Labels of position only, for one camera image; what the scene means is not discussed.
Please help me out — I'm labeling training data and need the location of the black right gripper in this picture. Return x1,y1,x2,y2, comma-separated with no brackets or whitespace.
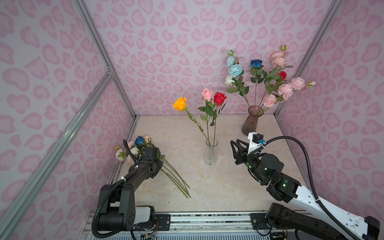
229,139,269,185

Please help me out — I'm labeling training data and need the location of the purple ribbed glass vase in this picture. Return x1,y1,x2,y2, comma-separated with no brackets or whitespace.
241,106,264,136

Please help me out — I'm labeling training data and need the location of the clear glass vase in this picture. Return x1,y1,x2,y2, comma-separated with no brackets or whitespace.
203,140,218,166

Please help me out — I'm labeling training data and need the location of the pale pink white flower bunch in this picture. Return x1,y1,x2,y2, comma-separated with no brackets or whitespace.
115,141,141,164

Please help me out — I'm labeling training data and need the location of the single pink rose stem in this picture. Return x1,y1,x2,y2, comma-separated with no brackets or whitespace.
199,88,214,147

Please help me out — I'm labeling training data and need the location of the orange rose stem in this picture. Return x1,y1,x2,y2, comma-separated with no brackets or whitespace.
173,98,210,144

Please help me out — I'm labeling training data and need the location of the white rose stem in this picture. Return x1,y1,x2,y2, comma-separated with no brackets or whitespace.
225,75,235,86

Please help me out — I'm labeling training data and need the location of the light blue flower spray stem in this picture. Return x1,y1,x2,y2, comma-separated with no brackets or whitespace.
227,50,250,107

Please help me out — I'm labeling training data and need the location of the blue rose stem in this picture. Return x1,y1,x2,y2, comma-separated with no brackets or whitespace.
250,60,264,105

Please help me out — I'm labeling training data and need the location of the red rose stem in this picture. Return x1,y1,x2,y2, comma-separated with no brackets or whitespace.
278,71,287,81

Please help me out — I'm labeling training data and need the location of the pink rose spray stem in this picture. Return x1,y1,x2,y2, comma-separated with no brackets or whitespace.
263,45,293,94

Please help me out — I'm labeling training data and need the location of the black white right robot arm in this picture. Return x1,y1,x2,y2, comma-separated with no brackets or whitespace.
230,133,380,240

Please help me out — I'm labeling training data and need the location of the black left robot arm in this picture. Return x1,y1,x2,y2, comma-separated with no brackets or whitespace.
91,140,163,239

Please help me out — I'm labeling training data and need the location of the peach rose stem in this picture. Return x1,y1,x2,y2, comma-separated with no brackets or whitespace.
144,136,152,144

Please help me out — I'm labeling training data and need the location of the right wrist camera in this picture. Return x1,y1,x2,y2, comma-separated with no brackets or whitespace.
248,132,266,155

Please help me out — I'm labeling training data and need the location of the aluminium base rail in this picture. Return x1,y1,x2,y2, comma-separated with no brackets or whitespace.
79,210,346,240

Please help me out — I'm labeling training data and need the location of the aluminium frame profile left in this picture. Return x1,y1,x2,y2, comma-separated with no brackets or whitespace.
1,1,132,240

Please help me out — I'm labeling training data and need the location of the aluminium frame profile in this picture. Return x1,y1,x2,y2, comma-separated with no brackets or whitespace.
274,0,344,118
1,1,132,240

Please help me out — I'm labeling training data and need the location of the aluminium frame profile right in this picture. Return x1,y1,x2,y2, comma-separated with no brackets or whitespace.
274,0,344,118

